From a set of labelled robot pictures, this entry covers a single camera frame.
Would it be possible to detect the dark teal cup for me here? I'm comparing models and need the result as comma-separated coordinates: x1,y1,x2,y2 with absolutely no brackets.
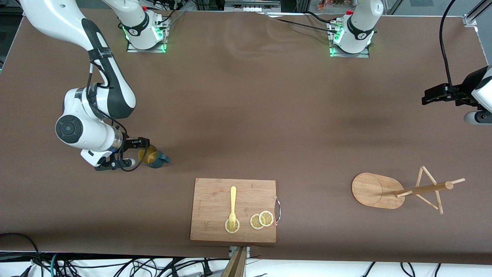
138,144,171,169

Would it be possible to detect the wooden cup rack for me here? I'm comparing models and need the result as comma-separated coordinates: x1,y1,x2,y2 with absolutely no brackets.
351,165,465,215

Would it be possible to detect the bamboo cutting board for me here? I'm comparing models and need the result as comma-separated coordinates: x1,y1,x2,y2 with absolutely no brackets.
190,178,277,243

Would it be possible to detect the yellow plastic fork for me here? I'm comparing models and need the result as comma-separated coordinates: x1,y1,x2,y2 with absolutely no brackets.
228,186,237,230

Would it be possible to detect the grey power strip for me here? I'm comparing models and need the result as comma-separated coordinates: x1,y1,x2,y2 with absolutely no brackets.
225,0,281,12

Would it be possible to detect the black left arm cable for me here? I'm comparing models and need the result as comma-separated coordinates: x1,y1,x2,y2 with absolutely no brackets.
439,0,469,97

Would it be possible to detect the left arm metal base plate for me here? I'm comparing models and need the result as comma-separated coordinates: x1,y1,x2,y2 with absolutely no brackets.
329,21,370,58

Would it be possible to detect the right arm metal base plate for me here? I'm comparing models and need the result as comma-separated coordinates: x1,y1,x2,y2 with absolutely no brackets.
126,15,168,53

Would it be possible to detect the black looped cable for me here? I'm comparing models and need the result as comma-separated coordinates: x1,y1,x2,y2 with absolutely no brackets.
0,232,43,267

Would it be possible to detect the teal cable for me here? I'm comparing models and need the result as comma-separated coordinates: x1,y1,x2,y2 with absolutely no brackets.
51,253,63,277

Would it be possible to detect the black cable on table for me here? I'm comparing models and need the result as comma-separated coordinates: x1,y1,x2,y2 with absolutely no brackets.
265,11,339,34

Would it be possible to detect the wooden post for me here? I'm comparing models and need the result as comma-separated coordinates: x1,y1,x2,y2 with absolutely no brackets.
221,246,247,277

